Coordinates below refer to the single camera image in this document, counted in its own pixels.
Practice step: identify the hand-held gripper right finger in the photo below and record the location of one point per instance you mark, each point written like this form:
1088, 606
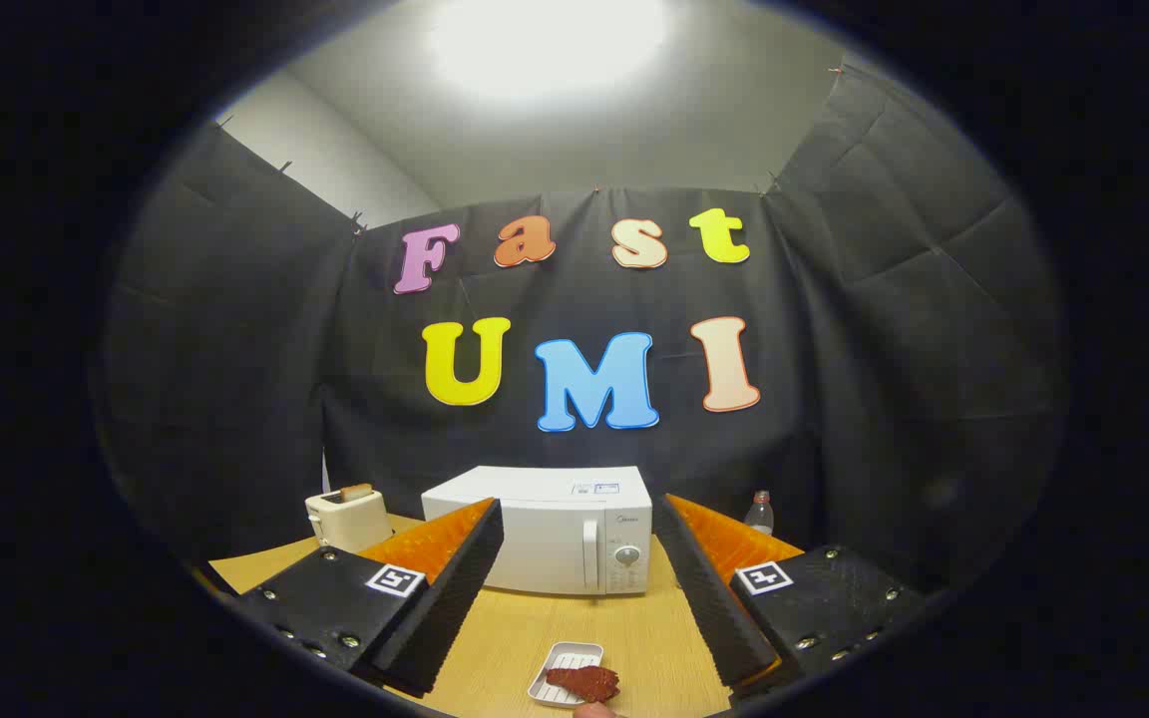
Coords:
709, 598

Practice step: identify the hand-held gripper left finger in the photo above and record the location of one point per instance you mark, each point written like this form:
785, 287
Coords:
455, 598

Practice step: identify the white toaster oven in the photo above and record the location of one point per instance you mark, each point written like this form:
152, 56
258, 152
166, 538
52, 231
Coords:
555, 538

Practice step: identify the red-brown meat skewer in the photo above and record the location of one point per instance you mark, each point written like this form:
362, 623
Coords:
584, 683

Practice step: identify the cream toaster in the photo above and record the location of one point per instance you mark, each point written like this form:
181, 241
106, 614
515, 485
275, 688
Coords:
345, 521

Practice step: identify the clear plastic water bottle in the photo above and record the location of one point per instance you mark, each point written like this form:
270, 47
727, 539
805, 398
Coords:
759, 516

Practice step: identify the white ridged tray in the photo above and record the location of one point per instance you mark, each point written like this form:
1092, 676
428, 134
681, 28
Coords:
565, 658

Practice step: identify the toast slice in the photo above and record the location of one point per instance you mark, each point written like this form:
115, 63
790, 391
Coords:
356, 492

